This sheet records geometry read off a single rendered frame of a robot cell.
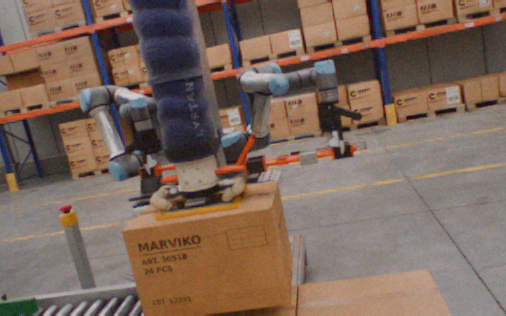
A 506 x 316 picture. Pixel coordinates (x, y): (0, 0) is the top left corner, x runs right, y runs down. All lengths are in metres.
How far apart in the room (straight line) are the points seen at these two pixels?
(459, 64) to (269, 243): 9.21
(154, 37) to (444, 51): 9.15
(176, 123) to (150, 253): 0.52
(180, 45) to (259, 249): 0.83
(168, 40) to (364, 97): 7.46
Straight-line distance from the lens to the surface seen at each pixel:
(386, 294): 2.12
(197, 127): 1.81
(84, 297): 2.75
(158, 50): 1.79
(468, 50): 10.73
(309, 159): 1.83
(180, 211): 1.85
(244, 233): 1.76
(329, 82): 1.79
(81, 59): 10.05
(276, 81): 1.79
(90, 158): 10.35
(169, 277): 1.90
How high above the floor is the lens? 1.59
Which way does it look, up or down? 11 degrees down
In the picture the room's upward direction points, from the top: 12 degrees counter-clockwise
